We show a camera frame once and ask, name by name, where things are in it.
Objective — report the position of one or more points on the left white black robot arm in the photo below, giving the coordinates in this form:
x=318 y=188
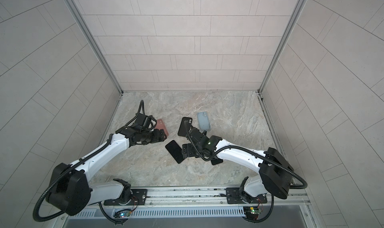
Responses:
x=69 y=189

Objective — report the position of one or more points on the pink phone case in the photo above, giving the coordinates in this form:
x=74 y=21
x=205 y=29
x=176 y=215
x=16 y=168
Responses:
x=161 y=126

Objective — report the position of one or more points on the left green circuit board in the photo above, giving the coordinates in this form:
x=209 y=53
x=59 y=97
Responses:
x=122 y=214

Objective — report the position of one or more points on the purple phone black screen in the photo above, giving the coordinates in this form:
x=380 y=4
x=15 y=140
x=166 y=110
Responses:
x=175 y=151

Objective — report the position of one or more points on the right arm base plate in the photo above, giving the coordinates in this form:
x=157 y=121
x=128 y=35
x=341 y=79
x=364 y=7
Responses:
x=234 y=196

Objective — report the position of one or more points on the right green circuit board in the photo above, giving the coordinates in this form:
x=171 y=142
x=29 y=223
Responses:
x=252 y=213

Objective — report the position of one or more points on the right black phone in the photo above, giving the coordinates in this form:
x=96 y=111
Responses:
x=215 y=161

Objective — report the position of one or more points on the aluminium mounting rail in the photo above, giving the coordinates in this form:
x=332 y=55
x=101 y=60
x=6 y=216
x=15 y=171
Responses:
x=157 y=197

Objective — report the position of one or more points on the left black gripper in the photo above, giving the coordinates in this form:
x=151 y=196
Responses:
x=157 y=138

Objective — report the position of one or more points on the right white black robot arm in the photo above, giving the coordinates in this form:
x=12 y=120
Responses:
x=273 y=170

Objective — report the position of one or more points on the light blue phone case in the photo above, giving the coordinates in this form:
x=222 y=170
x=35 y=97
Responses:
x=203 y=120

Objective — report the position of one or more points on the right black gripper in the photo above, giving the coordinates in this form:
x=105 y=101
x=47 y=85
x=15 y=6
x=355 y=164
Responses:
x=188 y=153

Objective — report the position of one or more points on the green circuit board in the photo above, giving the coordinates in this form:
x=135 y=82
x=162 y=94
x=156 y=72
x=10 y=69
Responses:
x=252 y=213
x=122 y=214

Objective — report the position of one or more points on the black phone case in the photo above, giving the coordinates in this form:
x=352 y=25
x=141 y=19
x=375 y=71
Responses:
x=185 y=126

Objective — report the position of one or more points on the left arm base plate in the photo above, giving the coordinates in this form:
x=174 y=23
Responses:
x=137 y=197

